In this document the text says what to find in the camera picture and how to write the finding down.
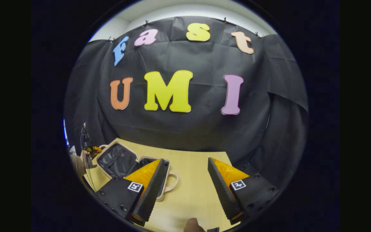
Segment small beige suitcase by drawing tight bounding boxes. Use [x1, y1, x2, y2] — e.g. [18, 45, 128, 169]
[96, 142, 179, 202]

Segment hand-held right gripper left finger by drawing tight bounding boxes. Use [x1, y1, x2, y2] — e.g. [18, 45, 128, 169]
[95, 158, 170, 227]

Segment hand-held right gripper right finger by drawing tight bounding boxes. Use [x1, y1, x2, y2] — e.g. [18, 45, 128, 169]
[207, 157, 280, 225]

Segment black backdrop cloth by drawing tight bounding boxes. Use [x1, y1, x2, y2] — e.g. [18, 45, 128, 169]
[63, 15, 309, 194]

